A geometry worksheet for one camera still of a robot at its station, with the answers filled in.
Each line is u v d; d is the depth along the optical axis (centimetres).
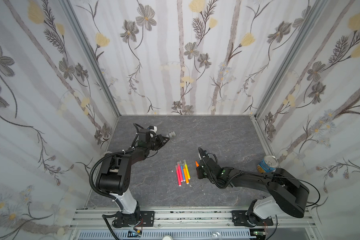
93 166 45
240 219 73
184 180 86
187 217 76
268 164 84
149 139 79
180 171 90
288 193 44
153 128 89
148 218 73
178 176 88
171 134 108
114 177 48
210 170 66
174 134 108
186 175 88
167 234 70
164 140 92
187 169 91
